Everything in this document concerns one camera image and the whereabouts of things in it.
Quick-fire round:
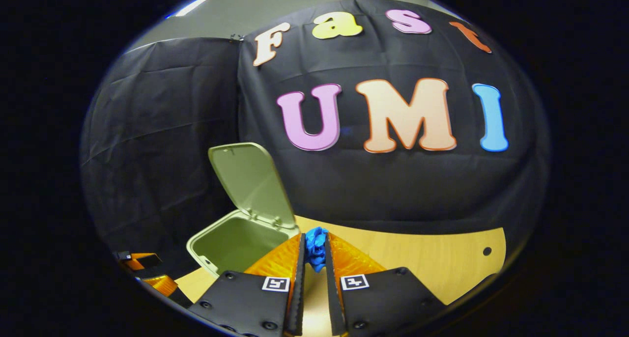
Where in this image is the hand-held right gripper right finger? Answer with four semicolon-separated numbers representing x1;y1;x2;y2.
324;233;445;337

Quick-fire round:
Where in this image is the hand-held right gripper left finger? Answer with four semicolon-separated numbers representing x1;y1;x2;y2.
188;233;306;337

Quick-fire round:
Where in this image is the blue paper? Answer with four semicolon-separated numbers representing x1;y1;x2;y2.
305;226;329;273

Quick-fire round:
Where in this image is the green desktop garbage bin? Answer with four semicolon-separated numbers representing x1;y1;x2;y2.
187;142;300;279

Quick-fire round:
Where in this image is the wooden desktop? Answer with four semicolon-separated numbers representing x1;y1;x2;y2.
174;215;507;337

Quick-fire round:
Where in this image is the black backdrop cloth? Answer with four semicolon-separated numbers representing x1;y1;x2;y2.
81;0;548;279

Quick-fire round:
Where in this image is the ceiling light panel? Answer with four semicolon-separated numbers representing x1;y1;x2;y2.
167;0;217;18

